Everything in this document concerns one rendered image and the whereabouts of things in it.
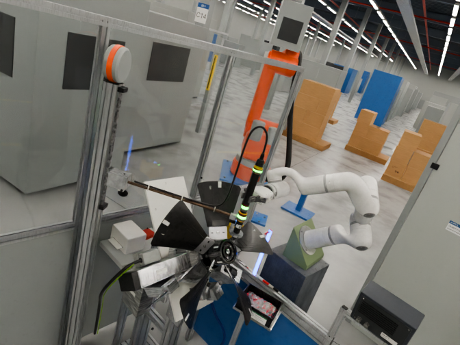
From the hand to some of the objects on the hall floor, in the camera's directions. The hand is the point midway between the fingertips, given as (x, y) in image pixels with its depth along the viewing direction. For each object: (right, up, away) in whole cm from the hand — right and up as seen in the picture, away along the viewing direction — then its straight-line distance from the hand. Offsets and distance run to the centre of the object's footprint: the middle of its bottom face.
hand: (248, 197), depth 164 cm
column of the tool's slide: (-109, -109, +54) cm, 164 cm away
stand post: (-57, -128, +48) cm, 148 cm away
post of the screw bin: (-21, -134, +60) cm, 148 cm away
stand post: (-73, -118, +61) cm, 151 cm away
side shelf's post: (-87, -108, +74) cm, 157 cm away
